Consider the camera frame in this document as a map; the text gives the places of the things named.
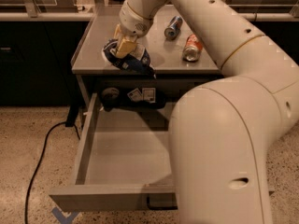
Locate blue chip bag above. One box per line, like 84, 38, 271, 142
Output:
101, 39, 156, 77

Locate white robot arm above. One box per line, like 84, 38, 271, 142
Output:
116, 0, 299, 224

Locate grey cabinet counter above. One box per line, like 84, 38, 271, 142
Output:
72, 6, 222, 101

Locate grey open drawer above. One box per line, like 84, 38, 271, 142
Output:
49, 91, 275, 212

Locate blue soda can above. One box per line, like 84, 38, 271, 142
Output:
164, 16, 183, 40

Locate black tape roll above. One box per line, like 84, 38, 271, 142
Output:
100, 87, 121, 111

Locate black bundle with labels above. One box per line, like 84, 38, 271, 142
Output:
121, 88, 166, 109

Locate orange soda can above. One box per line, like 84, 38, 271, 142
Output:
182, 34, 203, 62

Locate dark background cabinets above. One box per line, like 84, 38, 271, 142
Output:
0, 21, 87, 106

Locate blue floor tape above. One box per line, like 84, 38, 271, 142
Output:
51, 207, 78, 224

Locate black power cable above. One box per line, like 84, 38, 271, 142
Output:
23, 104, 81, 224

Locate black drawer handle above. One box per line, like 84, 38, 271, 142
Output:
146, 194, 178, 211

